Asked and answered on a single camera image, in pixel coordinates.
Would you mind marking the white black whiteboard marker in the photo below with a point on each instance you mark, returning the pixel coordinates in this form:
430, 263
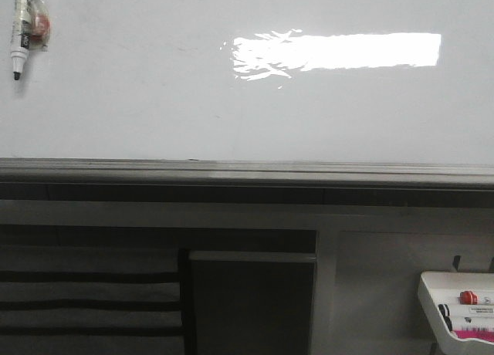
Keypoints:
31, 31

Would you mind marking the white glossy whiteboard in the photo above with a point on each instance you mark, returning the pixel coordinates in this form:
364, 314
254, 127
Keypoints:
345, 81

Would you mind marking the pink whiteboard eraser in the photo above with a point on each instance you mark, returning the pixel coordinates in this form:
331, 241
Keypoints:
474, 334

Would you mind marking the dark grey panel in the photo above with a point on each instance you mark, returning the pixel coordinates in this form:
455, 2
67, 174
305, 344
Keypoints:
253, 302

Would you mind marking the black tray hook left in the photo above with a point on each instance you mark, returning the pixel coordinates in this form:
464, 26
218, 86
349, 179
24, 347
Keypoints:
456, 262

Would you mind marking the black striped grey cloth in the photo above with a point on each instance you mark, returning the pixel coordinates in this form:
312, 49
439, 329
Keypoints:
76, 300

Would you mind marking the red capped marker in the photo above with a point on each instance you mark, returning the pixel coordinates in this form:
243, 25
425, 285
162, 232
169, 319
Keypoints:
477, 297

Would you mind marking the black capped white marker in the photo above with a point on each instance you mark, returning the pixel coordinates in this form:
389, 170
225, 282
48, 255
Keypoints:
467, 318

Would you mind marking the white plastic marker tray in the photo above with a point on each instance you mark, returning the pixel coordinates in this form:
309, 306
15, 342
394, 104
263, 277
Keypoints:
444, 288

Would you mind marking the grey whiteboard bottom rail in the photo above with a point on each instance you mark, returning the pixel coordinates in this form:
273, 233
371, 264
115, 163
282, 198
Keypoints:
237, 182

